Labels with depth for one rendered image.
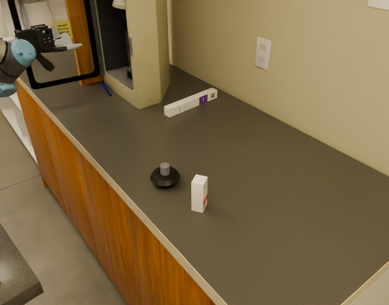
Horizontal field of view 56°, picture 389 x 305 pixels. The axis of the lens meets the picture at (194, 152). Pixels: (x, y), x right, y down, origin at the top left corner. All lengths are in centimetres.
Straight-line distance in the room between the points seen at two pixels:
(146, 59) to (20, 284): 92
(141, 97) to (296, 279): 95
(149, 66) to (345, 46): 72
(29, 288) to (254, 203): 60
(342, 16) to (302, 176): 51
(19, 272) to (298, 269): 65
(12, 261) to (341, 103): 108
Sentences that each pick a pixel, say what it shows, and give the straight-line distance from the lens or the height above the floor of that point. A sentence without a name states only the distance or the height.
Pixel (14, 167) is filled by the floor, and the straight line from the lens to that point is 307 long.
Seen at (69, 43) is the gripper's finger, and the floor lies 123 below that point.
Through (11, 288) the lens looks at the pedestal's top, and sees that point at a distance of 96.
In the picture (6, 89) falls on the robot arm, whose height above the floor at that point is 115.
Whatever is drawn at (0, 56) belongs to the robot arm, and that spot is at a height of 127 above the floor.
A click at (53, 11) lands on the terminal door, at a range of 165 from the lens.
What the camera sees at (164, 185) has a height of 96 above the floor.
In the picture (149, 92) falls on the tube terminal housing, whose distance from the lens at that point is 154.
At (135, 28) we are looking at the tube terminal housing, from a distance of 143.
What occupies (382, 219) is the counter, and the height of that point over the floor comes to 94.
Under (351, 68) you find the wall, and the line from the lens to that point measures 129.
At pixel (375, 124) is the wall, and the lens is 130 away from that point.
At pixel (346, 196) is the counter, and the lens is 116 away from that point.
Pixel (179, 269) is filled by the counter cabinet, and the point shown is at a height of 81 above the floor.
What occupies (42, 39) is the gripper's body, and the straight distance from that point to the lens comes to 143.
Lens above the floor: 165
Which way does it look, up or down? 34 degrees down
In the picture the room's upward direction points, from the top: straight up
